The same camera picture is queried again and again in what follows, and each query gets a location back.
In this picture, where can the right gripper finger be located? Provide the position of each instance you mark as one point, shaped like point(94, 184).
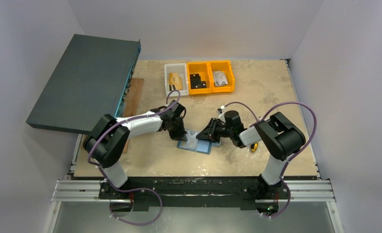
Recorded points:
point(207, 135)
point(212, 125)

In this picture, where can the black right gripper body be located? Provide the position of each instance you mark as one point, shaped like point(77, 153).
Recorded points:
point(214, 129)

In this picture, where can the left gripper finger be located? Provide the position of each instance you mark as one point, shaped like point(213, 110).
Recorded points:
point(175, 133)
point(182, 134)

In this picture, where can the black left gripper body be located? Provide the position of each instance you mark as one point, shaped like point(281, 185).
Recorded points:
point(178, 128)

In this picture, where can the teal card holder wallet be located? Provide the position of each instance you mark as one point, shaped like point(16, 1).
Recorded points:
point(203, 146)

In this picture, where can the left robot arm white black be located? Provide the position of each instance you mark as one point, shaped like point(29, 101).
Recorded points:
point(106, 141)

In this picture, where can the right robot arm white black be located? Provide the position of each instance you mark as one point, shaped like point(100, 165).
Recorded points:
point(280, 136)

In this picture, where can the gold cards in white bin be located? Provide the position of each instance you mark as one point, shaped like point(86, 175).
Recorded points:
point(175, 81)

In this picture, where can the black cards in yellow bin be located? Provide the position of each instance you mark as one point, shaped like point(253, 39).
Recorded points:
point(196, 82)

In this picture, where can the silver cards in yellow bin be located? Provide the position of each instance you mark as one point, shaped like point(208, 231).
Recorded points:
point(219, 78)

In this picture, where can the wooden board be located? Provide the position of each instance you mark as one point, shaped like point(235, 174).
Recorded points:
point(132, 98)

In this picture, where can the yellow bin middle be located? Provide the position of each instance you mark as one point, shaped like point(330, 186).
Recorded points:
point(203, 69)

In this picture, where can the yellow bin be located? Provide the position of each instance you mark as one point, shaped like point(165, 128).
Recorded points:
point(203, 69)
point(224, 66)

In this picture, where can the white plastic bin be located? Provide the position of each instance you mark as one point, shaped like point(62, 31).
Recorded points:
point(182, 69)

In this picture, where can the yellow bin right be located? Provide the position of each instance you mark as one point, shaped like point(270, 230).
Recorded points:
point(224, 66)

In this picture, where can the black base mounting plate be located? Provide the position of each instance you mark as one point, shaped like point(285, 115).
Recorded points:
point(243, 192)

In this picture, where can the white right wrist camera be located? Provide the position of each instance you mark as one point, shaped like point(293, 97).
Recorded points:
point(221, 111)

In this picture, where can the yellow handled screwdriver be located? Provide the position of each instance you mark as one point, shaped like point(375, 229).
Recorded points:
point(254, 147)

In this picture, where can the dark grey network switch box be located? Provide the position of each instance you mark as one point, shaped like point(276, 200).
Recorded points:
point(90, 80)

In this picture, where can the aluminium frame rail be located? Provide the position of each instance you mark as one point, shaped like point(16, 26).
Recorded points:
point(70, 189)

